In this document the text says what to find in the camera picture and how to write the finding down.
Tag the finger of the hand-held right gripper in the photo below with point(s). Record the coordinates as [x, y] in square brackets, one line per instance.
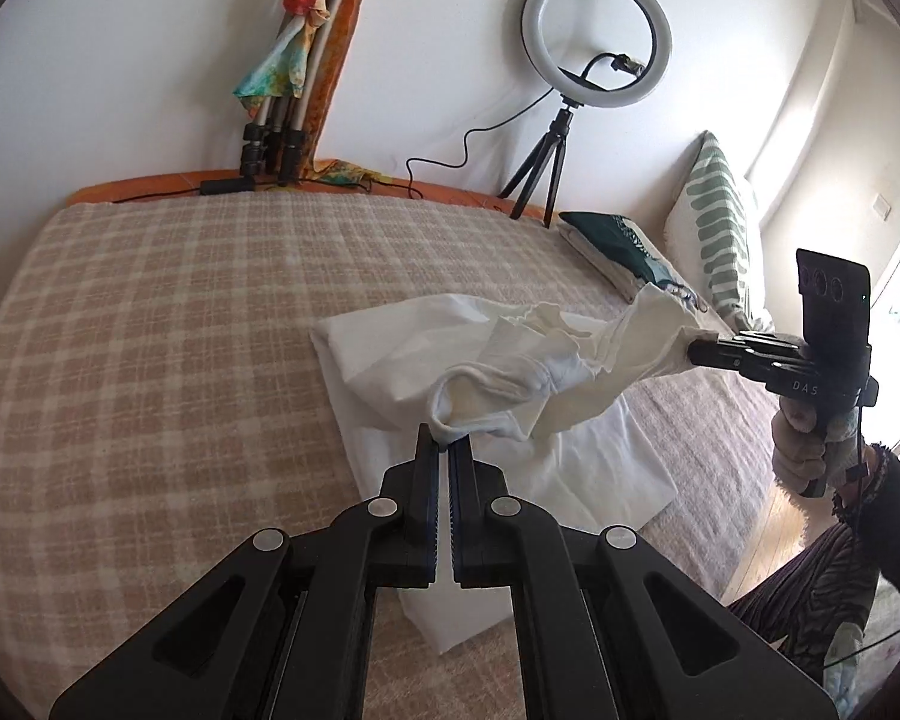
[720, 355]
[765, 343]

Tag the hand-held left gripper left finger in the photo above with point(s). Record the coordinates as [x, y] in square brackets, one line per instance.
[424, 487]

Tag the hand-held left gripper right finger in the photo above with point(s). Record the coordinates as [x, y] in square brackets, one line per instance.
[463, 487]

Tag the white t-shirt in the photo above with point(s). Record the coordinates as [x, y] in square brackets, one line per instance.
[495, 360]

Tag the person's right hand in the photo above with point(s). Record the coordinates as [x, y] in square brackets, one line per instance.
[795, 450]

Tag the green patterned white pillow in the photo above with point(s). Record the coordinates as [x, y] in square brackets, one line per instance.
[716, 232]

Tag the folded dark teal garment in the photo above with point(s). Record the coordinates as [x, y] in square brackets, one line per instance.
[607, 236]

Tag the person's striped dark trousers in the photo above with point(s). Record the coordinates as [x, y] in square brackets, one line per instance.
[810, 600]

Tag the small black tripod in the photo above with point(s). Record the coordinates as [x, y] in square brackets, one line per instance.
[551, 150]

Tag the beige checked blanket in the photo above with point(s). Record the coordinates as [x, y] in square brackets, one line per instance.
[157, 352]

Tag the green orange patterned cloth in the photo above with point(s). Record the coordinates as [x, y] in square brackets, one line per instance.
[341, 172]

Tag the black power adapter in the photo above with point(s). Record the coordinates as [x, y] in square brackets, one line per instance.
[226, 187]

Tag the folded silver tripod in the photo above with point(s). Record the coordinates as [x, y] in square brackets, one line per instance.
[300, 127]

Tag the colourful knotted scarf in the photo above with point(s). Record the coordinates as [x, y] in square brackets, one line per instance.
[277, 67]

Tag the white wall switch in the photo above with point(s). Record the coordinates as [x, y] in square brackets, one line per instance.
[883, 208]

